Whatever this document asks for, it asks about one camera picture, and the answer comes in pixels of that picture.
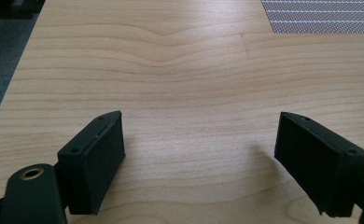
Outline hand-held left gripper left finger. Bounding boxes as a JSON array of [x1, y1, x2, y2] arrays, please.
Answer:
[[56, 110, 127, 217]]

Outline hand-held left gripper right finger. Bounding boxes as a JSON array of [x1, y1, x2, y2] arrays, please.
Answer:
[[273, 111, 364, 218]]

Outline grey woven striped mat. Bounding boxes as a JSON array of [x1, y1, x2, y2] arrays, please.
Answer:
[[260, 0, 364, 35]]

